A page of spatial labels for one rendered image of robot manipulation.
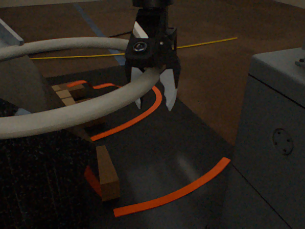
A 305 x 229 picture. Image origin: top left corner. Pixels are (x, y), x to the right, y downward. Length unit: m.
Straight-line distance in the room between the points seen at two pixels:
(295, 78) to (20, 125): 0.66
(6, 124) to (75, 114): 0.09
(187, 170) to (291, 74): 1.01
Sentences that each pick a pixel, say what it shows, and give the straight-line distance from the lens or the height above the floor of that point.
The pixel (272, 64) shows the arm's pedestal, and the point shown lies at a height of 0.85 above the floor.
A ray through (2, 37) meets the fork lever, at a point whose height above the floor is 0.91.
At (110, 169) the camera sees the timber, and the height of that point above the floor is 0.13.
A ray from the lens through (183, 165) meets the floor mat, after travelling 1.75.
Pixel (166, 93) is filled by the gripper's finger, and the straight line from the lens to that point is 0.56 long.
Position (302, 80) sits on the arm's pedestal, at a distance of 0.83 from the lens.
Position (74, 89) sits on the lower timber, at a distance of 2.44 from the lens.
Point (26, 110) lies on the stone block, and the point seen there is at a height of 0.76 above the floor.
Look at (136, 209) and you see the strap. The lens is 1.51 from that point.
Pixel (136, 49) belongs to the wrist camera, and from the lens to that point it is 0.46.
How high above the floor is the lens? 1.16
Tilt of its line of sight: 31 degrees down
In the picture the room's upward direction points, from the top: straight up
